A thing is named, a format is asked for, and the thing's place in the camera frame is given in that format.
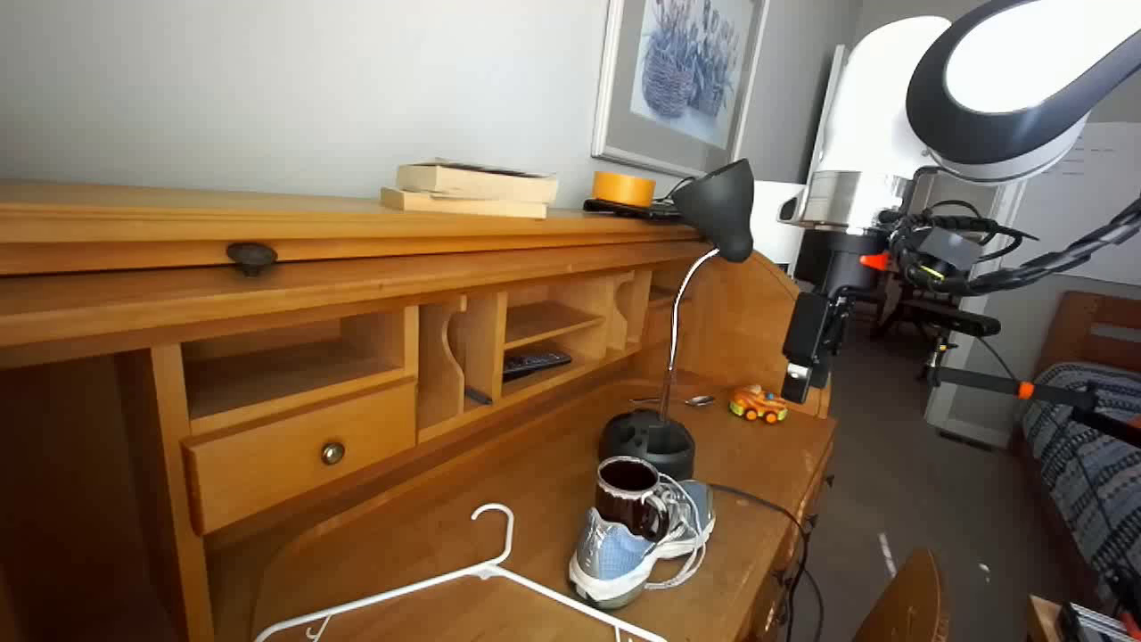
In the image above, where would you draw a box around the wooden roll-top desk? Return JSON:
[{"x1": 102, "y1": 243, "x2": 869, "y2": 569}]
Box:
[{"x1": 0, "y1": 176, "x2": 843, "y2": 642}]

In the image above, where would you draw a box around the black lamp power cable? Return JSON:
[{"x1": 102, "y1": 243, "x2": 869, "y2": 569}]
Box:
[{"x1": 706, "y1": 477, "x2": 832, "y2": 642}]

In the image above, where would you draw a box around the orange toy frog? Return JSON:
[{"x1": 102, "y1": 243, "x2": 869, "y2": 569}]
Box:
[{"x1": 727, "y1": 385, "x2": 790, "y2": 427}]

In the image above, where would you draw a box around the black remote control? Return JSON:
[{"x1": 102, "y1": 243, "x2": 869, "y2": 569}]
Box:
[{"x1": 498, "y1": 345, "x2": 576, "y2": 385}]

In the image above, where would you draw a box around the framed blue flower picture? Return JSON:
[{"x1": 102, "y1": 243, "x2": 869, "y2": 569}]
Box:
[{"x1": 588, "y1": 0, "x2": 774, "y2": 183}]

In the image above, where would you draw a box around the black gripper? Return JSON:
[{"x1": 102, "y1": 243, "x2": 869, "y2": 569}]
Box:
[{"x1": 776, "y1": 284, "x2": 856, "y2": 407}]

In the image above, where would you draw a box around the black roll-top knob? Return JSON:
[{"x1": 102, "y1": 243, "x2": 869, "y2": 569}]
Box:
[{"x1": 223, "y1": 238, "x2": 280, "y2": 279}]

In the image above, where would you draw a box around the black tripod with orange knob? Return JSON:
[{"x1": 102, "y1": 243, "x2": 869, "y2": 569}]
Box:
[{"x1": 856, "y1": 243, "x2": 1008, "y2": 359}]

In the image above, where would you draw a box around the wooden drawer with brass knob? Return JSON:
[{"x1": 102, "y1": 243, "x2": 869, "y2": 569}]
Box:
[{"x1": 178, "y1": 379, "x2": 421, "y2": 537}]

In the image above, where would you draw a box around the blue and white sneaker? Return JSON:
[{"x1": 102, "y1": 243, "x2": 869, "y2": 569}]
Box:
[{"x1": 562, "y1": 472, "x2": 721, "y2": 612}]

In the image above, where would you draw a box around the striped bed mattress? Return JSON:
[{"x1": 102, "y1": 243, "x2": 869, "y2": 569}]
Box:
[{"x1": 1015, "y1": 359, "x2": 1141, "y2": 599}]

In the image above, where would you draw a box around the thick pale wooden box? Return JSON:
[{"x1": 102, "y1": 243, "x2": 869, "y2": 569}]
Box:
[{"x1": 393, "y1": 162, "x2": 562, "y2": 208}]

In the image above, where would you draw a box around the wooden bed headboard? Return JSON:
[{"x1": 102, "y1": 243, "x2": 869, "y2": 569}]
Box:
[{"x1": 1032, "y1": 289, "x2": 1141, "y2": 385}]

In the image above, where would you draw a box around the white plastic clothes hanger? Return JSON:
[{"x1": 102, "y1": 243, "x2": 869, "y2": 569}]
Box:
[{"x1": 250, "y1": 500, "x2": 671, "y2": 642}]

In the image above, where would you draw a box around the black gooseneck desk lamp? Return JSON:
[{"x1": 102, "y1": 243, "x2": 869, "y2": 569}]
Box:
[{"x1": 597, "y1": 156, "x2": 759, "y2": 486}]

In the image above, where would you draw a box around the wooden chair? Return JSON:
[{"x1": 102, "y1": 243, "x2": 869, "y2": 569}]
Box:
[{"x1": 847, "y1": 546, "x2": 956, "y2": 642}]

